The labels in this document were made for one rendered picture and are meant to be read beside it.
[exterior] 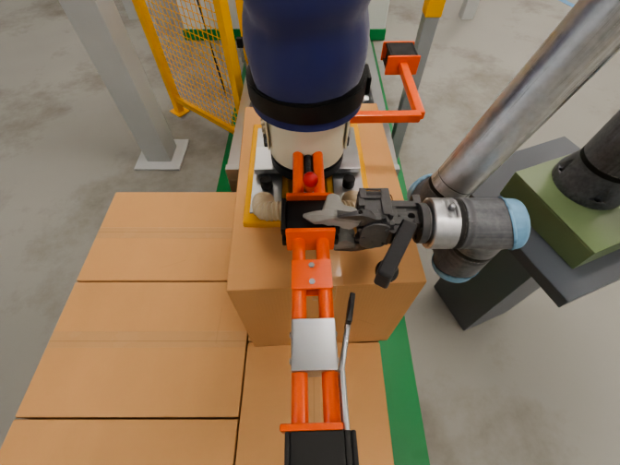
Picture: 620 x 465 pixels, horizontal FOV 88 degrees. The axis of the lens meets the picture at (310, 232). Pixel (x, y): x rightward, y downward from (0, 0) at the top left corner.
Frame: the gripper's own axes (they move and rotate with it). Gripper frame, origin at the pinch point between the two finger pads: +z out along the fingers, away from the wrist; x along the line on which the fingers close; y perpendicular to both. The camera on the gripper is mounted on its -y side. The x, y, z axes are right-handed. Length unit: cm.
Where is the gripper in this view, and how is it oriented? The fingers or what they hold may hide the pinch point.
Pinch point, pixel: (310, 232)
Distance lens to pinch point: 55.6
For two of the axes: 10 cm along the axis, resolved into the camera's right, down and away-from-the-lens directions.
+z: -10.0, 0.0, 0.0
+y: 0.0, -8.2, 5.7
